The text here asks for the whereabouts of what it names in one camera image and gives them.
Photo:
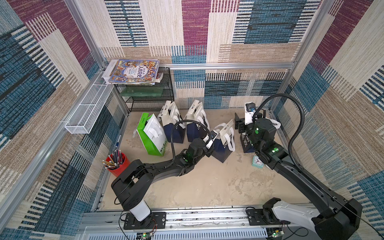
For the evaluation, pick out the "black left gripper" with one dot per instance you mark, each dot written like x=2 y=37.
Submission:
x=210 y=152

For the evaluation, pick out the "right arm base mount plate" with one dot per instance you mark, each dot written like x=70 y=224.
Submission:
x=265 y=215

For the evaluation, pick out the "teal small alarm clock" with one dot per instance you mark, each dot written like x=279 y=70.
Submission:
x=256 y=162

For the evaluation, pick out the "black wire mesh shelf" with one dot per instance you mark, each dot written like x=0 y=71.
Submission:
x=141 y=98

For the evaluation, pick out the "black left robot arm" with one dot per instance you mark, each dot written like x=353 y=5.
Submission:
x=133 y=183

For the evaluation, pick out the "red pencil cup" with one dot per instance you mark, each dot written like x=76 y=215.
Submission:
x=116 y=163

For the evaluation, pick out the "green white takeout bag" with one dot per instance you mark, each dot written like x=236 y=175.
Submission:
x=152 y=135

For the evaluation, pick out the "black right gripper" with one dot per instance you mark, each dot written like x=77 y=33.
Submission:
x=240 y=126

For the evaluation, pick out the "white wire mesh basket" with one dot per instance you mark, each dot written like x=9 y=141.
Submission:
x=87 y=112

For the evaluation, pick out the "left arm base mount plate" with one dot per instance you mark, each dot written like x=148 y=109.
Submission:
x=155 y=220

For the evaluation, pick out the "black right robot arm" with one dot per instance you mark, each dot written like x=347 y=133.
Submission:
x=334 y=217

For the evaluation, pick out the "green folder on shelf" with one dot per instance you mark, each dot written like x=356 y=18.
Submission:
x=142 y=92

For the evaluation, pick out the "colourful picture book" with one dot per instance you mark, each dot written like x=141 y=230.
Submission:
x=133 y=72

